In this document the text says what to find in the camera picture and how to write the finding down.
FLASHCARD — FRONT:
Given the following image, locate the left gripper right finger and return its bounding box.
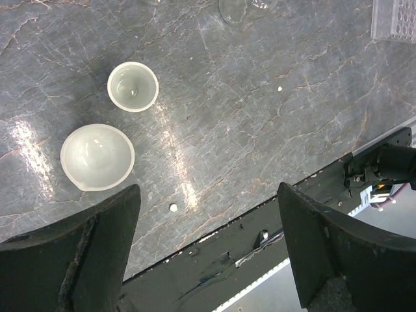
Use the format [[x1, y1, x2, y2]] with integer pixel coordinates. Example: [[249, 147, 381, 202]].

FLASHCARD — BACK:
[[278, 183, 415, 311]]

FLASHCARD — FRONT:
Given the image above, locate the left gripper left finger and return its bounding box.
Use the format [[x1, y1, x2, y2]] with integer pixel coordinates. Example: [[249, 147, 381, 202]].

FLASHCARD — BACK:
[[1, 185, 141, 311]]

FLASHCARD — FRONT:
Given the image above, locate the clear acrylic tube rack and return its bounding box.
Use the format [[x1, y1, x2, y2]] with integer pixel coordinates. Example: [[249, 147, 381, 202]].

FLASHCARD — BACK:
[[370, 0, 416, 44]]

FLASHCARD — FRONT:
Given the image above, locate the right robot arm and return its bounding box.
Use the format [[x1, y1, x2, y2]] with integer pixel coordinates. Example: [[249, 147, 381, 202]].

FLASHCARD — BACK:
[[344, 144, 415, 190]]

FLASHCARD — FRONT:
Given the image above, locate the white plastic bowl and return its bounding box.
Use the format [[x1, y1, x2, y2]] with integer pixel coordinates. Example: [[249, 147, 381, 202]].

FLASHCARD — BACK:
[[60, 123, 135, 192]]

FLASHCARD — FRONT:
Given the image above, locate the white plastic cup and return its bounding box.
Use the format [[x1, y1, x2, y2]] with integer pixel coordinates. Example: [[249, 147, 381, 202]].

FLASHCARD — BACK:
[[107, 61, 159, 112]]

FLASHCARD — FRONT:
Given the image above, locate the glass petri dish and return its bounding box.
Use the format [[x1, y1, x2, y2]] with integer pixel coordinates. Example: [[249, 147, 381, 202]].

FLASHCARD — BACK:
[[218, 0, 277, 26]]

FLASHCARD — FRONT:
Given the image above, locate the light blue cable duct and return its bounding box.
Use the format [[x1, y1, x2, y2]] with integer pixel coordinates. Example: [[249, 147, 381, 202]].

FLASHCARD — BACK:
[[214, 187, 372, 311]]

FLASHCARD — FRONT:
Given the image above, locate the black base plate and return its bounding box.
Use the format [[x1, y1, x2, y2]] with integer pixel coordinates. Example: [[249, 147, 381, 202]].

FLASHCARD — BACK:
[[118, 126, 413, 312]]

